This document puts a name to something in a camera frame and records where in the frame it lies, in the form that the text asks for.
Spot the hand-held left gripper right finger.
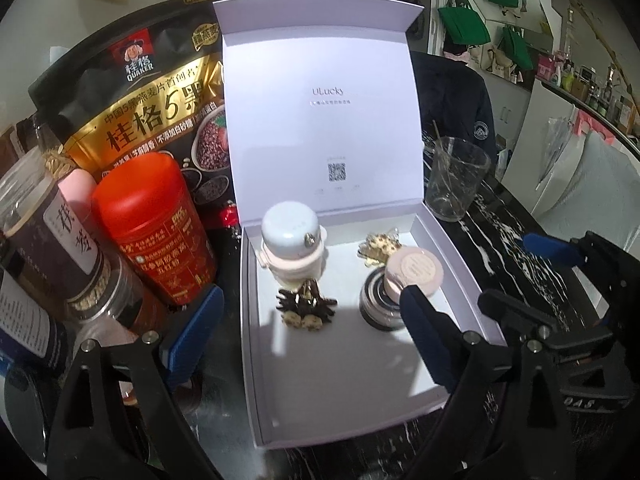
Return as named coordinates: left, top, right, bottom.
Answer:
left=400, top=285, right=576, bottom=480

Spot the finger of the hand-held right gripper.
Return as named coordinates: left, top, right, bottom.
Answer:
left=522, top=231, right=640, bottom=311
left=477, top=289, right=615, bottom=352

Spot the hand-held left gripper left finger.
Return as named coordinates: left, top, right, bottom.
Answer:
left=47, top=285, right=226, bottom=480

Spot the black lid clear jar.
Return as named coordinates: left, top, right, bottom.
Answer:
left=359, top=270, right=406, bottom=331

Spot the pink compact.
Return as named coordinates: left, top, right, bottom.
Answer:
left=384, top=247, right=445, bottom=306

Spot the clear floral hair claw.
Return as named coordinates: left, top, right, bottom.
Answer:
left=357, top=232, right=401, bottom=267

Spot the dark floral hair claw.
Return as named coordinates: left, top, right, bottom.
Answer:
left=276, top=280, right=337, bottom=332

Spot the cream white jar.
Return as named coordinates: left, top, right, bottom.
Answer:
left=272, top=265, right=326, bottom=288

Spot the pale dome cap bottle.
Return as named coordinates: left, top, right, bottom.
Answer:
left=257, top=202, right=329, bottom=273

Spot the white gift box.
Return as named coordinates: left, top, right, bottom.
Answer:
left=212, top=0, right=508, bottom=450

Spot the brown contents jar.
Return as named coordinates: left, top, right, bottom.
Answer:
left=75, top=247, right=166, bottom=341

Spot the clear glass cup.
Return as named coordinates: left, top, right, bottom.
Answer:
left=424, top=136, right=492, bottom=223

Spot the red tin can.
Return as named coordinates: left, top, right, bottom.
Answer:
left=91, top=152, right=218, bottom=306

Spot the white board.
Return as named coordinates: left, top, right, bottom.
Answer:
left=502, top=80, right=586, bottom=191

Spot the small red object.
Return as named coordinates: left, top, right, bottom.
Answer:
left=220, top=200, right=241, bottom=231

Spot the row of assorted bottles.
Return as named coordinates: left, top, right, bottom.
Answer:
left=535, top=50, right=640, bottom=136

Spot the blue label jar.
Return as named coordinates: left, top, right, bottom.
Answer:
left=0, top=270, right=71, bottom=376

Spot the dark jacket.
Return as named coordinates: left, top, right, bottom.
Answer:
left=410, top=51, right=498, bottom=181

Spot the white label dark jar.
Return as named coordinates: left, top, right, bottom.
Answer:
left=0, top=147, right=108, bottom=321

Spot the pink bottle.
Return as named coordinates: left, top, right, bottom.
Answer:
left=57, top=169, right=106, bottom=261

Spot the clear jar of oat flakes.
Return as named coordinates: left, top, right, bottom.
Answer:
left=37, top=125, right=76, bottom=181

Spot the black and gold oat bag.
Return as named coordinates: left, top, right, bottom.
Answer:
left=27, top=0, right=233, bottom=231

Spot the large green tote bag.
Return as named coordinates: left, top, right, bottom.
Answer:
left=439, top=0, right=491, bottom=46

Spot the dark contents jar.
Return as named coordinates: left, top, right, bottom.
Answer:
left=0, top=120, right=38, bottom=161

